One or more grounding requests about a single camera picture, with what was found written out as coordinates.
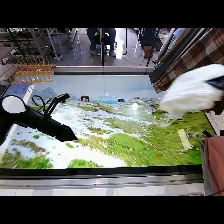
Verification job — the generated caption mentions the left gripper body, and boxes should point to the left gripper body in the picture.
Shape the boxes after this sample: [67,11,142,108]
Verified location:
[42,115,79,143]

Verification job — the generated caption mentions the white garment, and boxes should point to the white garment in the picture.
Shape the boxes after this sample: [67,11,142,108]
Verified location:
[158,63,224,117]

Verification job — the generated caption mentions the person's legs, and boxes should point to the person's legs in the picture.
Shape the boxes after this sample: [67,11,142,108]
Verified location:
[86,27,117,57]

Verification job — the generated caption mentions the checked shirt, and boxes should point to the checked shirt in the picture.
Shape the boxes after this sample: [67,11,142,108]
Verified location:
[152,27,224,94]

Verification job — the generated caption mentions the pink garment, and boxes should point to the pink garment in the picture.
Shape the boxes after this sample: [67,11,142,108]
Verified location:
[203,135,224,196]

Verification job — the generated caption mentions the black cable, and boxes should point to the black cable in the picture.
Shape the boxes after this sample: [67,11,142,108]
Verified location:
[31,94,48,115]

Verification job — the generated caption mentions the silver frame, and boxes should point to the silver frame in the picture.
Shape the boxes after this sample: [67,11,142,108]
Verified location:
[0,174,205,197]

